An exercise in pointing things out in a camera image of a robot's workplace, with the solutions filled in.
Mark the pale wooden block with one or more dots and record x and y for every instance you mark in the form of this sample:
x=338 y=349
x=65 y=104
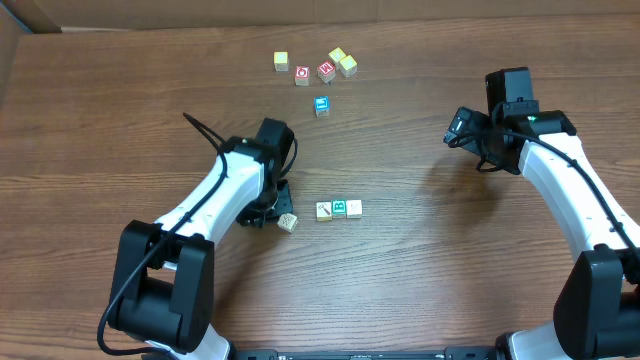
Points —
x=288 y=222

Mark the red wooden block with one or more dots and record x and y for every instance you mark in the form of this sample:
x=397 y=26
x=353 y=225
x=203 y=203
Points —
x=302 y=76
x=326 y=72

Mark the red wooden block right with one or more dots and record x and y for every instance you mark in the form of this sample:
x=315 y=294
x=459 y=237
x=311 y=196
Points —
x=326 y=72

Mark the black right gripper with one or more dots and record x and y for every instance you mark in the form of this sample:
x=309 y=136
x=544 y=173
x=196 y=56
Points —
x=474 y=121

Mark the blue wooden block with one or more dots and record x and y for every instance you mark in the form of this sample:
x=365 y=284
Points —
x=322 y=106

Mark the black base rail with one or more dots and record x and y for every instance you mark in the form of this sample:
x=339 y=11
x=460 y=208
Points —
x=448 y=353

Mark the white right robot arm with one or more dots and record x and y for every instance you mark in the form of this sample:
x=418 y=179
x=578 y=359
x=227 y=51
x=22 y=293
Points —
x=593 y=317

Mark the tan wooden picture block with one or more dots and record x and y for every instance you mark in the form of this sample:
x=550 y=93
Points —
x=324 y=211

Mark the red wooden block left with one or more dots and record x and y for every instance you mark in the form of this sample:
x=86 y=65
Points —
x=302 y=76

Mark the yellow wooden block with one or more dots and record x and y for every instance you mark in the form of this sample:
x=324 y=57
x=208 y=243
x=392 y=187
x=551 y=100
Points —
x=336 y=55
x=281 y=61
x=348 y=66

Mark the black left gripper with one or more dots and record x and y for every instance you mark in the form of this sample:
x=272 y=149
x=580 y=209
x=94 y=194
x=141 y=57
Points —
x=283 y=203

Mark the yellow wooden block right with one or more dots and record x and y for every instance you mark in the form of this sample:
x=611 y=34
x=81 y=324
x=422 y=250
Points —
x=348 y=66

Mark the yellow wooden block upper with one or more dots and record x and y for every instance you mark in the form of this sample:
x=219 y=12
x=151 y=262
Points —
x=336 y=55

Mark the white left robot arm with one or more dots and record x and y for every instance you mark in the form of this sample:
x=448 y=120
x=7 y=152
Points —
x=162 y=292

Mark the white pattern wooden block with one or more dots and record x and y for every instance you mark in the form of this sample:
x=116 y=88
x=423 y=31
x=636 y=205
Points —
x=354 y=209

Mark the green-edged wooden number block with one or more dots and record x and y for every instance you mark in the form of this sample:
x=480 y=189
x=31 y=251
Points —
x=339 y=208

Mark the yellow wooden block left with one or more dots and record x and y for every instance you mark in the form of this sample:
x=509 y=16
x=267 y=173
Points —
x=281 y=61

